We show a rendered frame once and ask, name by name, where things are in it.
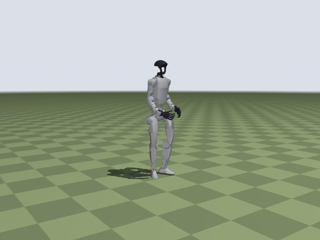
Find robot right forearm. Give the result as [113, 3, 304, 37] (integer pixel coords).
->
[146, 97, 162, 116]

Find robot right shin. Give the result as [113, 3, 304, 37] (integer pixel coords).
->
[149, 144, 157, 172]

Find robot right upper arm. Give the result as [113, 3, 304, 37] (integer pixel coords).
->
[146, 78, 157, 102]

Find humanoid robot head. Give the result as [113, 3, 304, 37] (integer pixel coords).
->
[154, 60, 168, 78]

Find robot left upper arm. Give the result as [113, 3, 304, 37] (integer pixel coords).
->
[166, 79, 171, 100]

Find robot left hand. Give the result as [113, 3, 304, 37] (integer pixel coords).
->
[174, 106, 181, 118]

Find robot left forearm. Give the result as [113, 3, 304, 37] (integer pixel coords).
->
[166, 98, 175, 111]

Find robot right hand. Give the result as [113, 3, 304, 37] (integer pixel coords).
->
[158, 110, 175, 120]

